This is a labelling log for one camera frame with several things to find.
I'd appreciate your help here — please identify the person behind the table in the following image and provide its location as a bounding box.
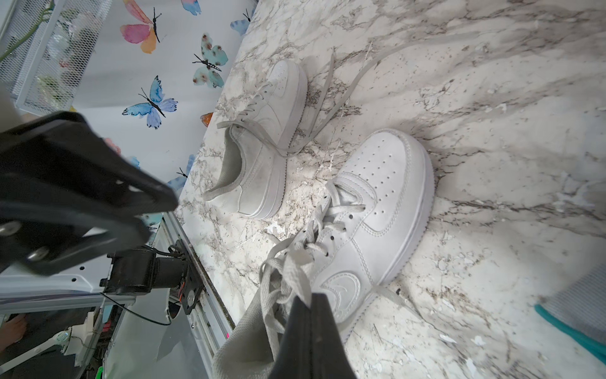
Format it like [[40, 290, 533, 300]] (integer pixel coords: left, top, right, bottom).
[[1, 308, 96, 379]]

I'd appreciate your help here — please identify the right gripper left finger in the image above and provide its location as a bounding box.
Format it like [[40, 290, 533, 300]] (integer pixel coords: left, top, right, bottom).
[[269, 297, 312, 379]]

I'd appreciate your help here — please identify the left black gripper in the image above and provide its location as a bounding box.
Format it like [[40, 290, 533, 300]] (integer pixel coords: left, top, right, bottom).
[[1, 112, 178, 276]]

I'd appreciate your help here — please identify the aluminium front rail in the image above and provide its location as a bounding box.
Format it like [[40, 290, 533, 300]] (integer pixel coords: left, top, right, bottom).
[[155, 213, 235, 377]]

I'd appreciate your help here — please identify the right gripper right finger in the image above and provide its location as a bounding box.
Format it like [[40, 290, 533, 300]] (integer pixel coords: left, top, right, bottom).
[[310, 293, 356, 379]]

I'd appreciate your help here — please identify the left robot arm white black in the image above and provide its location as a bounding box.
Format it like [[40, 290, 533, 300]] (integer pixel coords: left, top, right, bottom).
[[1, 111, 178, 310]]

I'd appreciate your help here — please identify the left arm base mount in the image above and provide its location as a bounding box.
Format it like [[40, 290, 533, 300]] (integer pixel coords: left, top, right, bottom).
[[100, 239, 205, 315]]

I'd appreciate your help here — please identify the white wire mesh basket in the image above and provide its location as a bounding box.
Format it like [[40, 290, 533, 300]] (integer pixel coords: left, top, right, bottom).
[[1, 0, 111, 116]]

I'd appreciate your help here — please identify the white sneaker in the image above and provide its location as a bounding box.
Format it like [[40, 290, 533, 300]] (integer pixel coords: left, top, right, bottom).
[[212, 129, 435, 378], [202, 32, 479, 220]]

